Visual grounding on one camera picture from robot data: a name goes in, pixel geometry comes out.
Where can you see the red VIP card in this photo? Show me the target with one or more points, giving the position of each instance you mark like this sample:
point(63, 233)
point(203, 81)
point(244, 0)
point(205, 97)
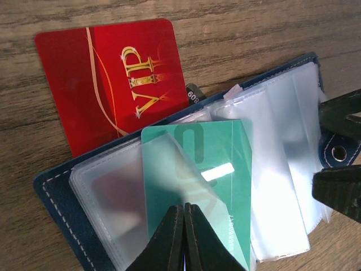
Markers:
point(109, 81)

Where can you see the teal VIP card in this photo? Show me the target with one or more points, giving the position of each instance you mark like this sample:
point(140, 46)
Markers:
point(208, 164)

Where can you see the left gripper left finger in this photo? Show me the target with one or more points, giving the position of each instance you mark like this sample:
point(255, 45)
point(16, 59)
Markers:
point(165, 250)

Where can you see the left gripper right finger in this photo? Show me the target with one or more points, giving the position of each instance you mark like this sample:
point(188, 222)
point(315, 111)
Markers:
point(203, 249)

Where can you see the navy blue card holder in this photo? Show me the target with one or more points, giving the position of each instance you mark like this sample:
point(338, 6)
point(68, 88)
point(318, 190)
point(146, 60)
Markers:
point(98, 199)

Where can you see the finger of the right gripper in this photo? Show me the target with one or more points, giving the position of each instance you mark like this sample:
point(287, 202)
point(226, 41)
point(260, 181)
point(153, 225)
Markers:
point(339, 119)
point(339, 189)

